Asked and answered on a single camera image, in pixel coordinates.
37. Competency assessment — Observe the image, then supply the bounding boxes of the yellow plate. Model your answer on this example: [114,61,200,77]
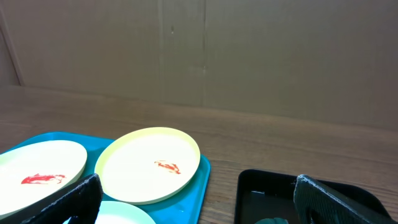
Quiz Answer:
[1,140,88,219]
[94,127,201,205]

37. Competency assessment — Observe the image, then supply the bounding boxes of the light green plate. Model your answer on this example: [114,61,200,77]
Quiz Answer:
[63,200,157,224]

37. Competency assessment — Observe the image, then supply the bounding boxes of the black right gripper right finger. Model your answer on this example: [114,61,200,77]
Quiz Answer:
[294,174,397,224]

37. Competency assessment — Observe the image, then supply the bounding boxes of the black rectangular tray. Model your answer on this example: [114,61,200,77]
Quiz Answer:
[234,169,390,224]

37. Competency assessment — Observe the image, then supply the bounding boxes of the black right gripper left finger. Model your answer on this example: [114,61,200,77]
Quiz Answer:
[0,173,104,224]

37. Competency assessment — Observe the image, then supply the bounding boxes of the blue plastic tray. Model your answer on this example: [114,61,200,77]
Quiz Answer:
[11,131,211,224]

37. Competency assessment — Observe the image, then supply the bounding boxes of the orange green scrub sponge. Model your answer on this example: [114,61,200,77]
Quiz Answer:
[255,218,289,224]

